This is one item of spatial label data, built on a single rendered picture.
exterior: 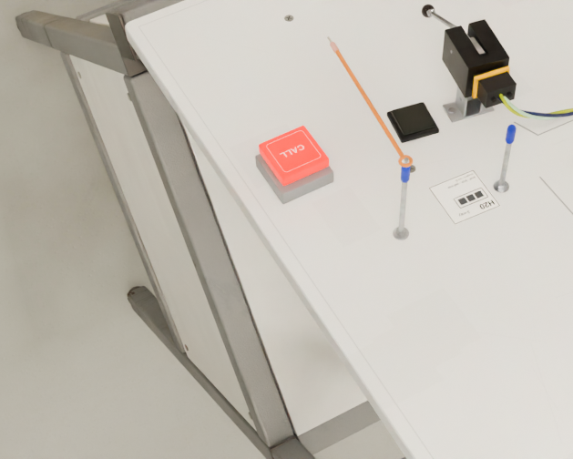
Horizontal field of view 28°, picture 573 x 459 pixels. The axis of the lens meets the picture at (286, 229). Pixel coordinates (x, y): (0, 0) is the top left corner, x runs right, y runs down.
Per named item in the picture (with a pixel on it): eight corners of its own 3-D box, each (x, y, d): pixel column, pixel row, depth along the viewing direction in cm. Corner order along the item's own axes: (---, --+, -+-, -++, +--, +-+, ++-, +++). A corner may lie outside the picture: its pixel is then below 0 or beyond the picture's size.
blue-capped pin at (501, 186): (505, 178, 109) (516, 117, 102) (511, 190, 108) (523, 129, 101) (490, 183, 109) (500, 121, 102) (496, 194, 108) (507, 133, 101)
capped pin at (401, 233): (401, 224, 106) (406, 148, 98) (412, 234, 105) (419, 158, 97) (389, 233, 106) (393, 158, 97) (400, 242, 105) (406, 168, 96)
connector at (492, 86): (491, 67, 110) (493, 52, 108) (516, 100, 107) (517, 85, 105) (463, 76, 109) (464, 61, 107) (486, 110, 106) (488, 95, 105)
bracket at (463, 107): (484, 94, 116) (489, 58, 112) (494, 110, 114) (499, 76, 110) (442, 106, 115) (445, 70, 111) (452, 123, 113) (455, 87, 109)
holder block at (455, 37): (480, 48, 113) (485, 18, 109) (505, 87, 109) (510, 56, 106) (441, 59, 112) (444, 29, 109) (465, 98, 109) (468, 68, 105)
